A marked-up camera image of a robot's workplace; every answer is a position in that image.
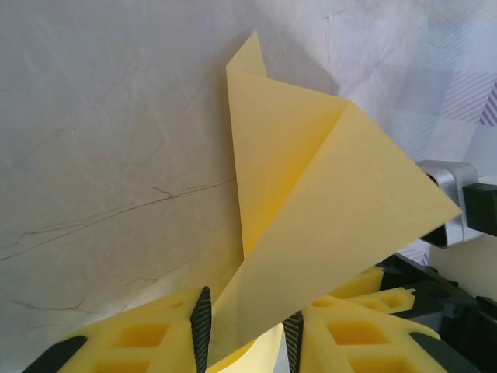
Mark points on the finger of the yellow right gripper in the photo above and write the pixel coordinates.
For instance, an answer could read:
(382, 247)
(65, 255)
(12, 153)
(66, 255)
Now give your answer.
(372, 302)
(361, 283)

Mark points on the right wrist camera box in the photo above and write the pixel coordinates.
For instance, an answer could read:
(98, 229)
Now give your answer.
(446, 175)

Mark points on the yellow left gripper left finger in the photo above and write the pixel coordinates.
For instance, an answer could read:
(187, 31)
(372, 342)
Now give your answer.
(116, 342)

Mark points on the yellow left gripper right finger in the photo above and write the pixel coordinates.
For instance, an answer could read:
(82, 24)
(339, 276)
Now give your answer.
(388, 349)

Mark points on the yellow cloth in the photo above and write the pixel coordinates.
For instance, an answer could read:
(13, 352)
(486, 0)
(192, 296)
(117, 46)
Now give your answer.
(310, 194)

